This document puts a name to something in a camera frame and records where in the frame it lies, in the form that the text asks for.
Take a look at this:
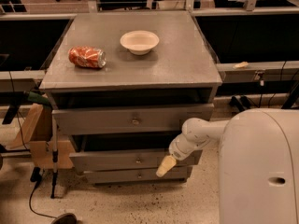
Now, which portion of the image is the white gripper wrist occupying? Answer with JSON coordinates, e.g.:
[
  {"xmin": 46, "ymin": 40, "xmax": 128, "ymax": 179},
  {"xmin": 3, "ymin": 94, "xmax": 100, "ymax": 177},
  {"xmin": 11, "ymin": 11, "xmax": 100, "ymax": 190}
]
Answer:
[{"xmin": 156, "ymin": 134, "xmax": 199, "ymax": 177}]

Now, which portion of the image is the grey drawer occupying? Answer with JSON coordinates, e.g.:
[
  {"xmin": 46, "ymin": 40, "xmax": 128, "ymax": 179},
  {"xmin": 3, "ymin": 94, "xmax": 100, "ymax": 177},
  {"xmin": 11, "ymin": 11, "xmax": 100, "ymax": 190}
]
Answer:
[
  {"xmin": 84, "ymin": 166, "xmax": 192, "ymax": 184},
  {"xmin": 68, "ymin": 148, "xmax": 204, "ymax": 174},
  {"xmin": 52, "ymin": 104, "xmax": 214, "ymax": 135}
]

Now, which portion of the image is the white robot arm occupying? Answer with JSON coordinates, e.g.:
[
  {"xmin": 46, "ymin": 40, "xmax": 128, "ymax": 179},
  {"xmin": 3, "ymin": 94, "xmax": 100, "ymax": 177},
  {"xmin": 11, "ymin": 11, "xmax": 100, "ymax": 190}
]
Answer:
[{"xmin": 156, "ymin": 108, "xmax": 299, "ymax": 224}]

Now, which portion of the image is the grey bottom drawer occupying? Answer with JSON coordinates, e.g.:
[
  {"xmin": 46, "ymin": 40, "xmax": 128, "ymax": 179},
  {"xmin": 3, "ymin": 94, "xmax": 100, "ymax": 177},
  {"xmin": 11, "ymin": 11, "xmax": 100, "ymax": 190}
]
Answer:
[{"xmin": 84, "ymin": 166, "xmax": 192, "ymax": 184}]

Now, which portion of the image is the grey top drawer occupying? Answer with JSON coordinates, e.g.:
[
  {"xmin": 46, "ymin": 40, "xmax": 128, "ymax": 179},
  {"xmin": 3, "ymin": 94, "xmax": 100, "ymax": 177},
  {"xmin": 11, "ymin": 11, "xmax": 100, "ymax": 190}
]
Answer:
[{"xmin": 52, "ymin": 104, "xmax": 214, "ymax": 135}]

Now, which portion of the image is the grey drawer cabinet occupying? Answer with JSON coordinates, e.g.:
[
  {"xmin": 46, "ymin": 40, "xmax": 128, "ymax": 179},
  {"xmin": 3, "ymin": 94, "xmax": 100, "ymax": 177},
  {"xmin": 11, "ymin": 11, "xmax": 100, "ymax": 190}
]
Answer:
[{"xmin": 39, "ymin": 10, "xmax": 223, "ymax": 185}]

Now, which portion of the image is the black stand foot right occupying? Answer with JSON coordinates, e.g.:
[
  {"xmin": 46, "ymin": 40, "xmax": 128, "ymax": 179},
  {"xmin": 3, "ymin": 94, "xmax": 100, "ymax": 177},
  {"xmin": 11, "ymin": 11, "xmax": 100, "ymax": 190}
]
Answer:
[{"xmin": 229, "ymin": 96, "xmax": 251, "ymax": 112}]

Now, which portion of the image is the black shoe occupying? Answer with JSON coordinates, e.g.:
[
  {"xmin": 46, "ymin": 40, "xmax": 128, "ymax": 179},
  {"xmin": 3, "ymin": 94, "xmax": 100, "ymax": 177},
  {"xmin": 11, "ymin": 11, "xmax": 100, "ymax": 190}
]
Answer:
[{"xmin": 50, "ymin": 213, "xmax": 77, "ymax": 224}]

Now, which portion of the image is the white paper bowl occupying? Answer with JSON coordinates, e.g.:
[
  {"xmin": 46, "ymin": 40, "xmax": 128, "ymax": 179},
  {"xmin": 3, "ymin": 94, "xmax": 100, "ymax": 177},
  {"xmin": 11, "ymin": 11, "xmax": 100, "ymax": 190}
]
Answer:
[{"xmin": 120, "ymin": 30, "xmax": 160, "ymax": 55}]

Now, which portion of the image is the silver black tripod leg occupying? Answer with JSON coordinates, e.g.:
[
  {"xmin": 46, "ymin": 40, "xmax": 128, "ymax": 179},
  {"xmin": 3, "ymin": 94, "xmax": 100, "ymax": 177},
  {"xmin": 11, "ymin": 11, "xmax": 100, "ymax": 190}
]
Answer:
[{"xmin": 50, "ymin": 118, "xmax": 58, "ymax": 199}]

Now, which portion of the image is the crushed orange soda can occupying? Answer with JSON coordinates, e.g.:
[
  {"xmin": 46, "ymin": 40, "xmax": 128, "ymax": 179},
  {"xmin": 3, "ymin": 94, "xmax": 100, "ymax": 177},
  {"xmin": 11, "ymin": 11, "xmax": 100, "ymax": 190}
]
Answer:
[{"xmin": 68, "ymin": 46, "xmax": 107, "ymax": 69}]

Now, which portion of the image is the wooden stand left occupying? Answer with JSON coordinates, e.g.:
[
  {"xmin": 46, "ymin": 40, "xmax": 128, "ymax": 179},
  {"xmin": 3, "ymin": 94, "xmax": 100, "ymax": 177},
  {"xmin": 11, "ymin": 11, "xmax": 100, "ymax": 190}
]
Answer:
[{"xmin": 8, "ymin": 104, "xmax": 75, "ymax": 169}]

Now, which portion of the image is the small beige scrap on rail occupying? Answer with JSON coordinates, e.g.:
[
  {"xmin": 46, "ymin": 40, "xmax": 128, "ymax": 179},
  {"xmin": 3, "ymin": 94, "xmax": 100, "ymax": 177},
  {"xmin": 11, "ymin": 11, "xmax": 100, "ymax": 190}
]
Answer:
[{"xmin": 233, "ymin": 62, "xmax": 249, "ymax": 69}]

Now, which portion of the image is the black floor cable left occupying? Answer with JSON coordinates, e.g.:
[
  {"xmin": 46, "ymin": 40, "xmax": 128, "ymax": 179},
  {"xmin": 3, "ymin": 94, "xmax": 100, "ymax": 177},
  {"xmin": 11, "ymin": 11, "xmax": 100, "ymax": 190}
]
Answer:
[{"xmin": 28, "ymin": 179, "xmax": 59, "ymax": 219}]

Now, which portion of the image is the green handled tool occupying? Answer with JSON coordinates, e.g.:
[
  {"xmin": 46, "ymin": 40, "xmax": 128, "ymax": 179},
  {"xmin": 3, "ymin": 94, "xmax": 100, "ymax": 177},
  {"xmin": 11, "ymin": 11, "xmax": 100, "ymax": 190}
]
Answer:
[{"xmin": 24, "ymin": 91, "xmax": 51, "ymax": 106}]

